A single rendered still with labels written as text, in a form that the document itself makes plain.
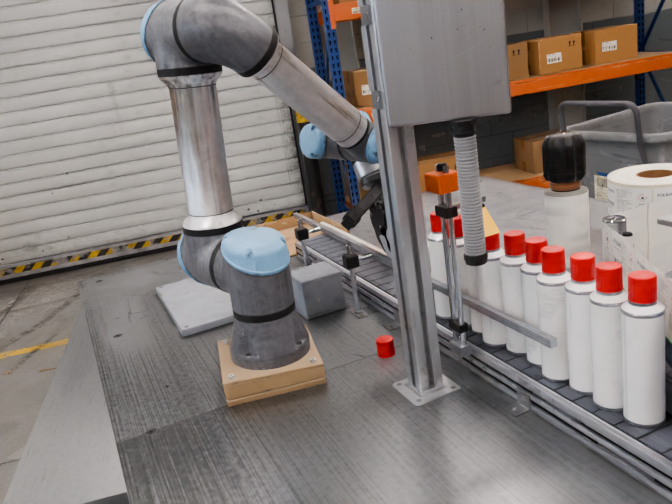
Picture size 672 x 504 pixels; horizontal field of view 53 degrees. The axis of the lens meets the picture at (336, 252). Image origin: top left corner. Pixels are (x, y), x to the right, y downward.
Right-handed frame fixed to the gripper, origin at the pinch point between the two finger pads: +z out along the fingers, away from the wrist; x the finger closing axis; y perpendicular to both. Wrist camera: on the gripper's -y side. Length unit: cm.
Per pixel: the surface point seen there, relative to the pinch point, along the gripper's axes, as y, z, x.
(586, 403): -3, 34, -48
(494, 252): -0.6, 8.5, -37.2
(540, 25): 338, -205, 291
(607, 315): -2, 23, -58
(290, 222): 5, -36, 79
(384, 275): 0.8, 0.0, 10.7
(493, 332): -2.0, 20.5, -30.2
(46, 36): -43, -277, 322
